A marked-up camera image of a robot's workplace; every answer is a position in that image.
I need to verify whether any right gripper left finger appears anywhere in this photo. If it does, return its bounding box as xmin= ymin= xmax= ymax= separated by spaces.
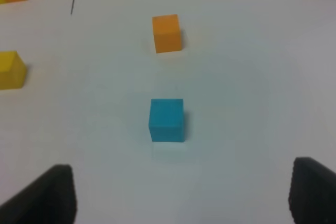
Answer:
xmin=1 ymin=164 xmax=77 ymax=223

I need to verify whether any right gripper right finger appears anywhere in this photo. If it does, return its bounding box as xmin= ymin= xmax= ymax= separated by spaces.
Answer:
xmin=288 ymin=157 xmax=335 ymax=224

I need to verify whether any yellow block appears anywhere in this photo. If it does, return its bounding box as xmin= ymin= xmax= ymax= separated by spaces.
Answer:
xmin=1 ymin=51 xmax=27 ymax=90

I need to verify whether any blue block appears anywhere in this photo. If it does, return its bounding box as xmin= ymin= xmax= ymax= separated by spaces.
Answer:
xmin=149 ymin=99 xmax=184 ymax=143

